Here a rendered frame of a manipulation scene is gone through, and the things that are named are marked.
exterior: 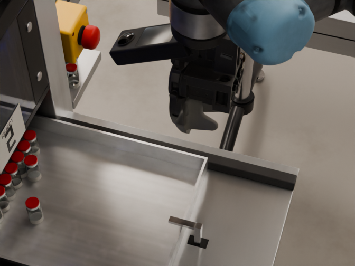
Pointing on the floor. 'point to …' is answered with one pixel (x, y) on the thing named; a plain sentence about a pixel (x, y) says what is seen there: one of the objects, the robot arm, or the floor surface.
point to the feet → (240, 111)
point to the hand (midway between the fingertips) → (183, 123)
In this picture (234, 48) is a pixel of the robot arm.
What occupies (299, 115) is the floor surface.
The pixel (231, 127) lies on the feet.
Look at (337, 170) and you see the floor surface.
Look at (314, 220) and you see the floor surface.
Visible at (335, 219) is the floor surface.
